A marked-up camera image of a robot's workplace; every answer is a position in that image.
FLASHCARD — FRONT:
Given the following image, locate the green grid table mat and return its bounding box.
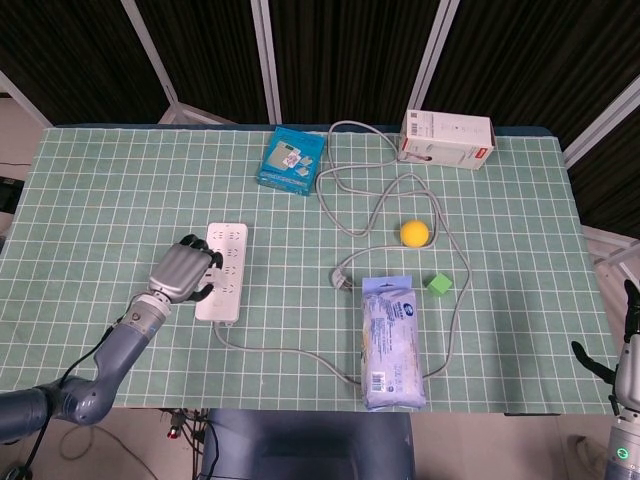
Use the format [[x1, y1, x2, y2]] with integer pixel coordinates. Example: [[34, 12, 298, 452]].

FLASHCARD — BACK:
[[0, 124, 619, 415]]

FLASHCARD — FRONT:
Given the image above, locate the grey power cable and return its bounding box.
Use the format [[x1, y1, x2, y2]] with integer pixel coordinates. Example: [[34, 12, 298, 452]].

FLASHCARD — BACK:
[[214, 119, 474, 386]]

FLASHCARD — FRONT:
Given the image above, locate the dark partition panel white frame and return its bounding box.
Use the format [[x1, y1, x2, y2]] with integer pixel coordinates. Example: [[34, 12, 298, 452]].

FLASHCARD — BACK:
[[562, 74, 640, 274], [0, 0, 179, 127], [414, 0, 640, 166], [269, 0, 459, 126], [137, 0, 281, 126]]

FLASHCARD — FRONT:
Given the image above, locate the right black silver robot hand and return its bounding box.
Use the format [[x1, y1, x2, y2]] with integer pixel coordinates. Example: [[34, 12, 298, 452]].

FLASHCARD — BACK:
[[571, 279, 640, 407]]

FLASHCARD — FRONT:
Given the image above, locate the blue tissue pack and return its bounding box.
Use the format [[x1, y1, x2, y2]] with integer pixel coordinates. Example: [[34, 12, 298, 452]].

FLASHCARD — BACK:
[[360, 275, 429, 412]]

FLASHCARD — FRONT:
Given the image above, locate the yellow foam ball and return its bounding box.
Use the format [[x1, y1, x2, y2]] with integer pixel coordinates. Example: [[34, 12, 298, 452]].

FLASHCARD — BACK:
[[399, 219, 431, 250]]

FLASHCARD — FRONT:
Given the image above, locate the thin grey floor cable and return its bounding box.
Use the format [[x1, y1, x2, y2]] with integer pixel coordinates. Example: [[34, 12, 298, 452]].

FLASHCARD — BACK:
[[59, 423, 151, 480]]

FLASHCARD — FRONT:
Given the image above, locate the black cable bundle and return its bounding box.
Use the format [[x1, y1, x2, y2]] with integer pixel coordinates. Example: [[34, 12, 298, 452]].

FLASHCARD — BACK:
[[182, 408, 222, 480]]

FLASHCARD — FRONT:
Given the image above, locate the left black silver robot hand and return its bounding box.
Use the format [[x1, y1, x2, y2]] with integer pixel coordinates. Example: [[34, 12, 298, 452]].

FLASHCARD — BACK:
[[148, 233, 225, 305]]

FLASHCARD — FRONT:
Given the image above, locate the white desk lamp box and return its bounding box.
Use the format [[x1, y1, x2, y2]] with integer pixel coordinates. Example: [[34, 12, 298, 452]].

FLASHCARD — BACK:
[[398, 109, 497, 172]]

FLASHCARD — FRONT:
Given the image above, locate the black box device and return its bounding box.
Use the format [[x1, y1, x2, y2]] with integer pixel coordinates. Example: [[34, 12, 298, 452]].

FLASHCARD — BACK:
[[0, 175, 24, 214]]

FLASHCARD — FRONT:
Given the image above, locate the green cube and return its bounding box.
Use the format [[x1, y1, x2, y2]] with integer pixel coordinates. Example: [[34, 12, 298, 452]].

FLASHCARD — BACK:
[[425, 272, 454, 299]]

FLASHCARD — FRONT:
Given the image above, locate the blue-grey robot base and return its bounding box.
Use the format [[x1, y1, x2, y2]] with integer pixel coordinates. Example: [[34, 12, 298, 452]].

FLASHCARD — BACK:
[[199, 408, 416, 480]]

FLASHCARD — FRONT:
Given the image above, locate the blue cardboard box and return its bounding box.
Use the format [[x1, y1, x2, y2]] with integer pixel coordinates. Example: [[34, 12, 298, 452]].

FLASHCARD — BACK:
[[256, 126, 327, 198]]

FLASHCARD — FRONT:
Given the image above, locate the white power strip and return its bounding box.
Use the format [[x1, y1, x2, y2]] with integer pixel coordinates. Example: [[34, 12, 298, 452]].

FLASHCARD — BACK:
[[194, 222, 249, 327]]

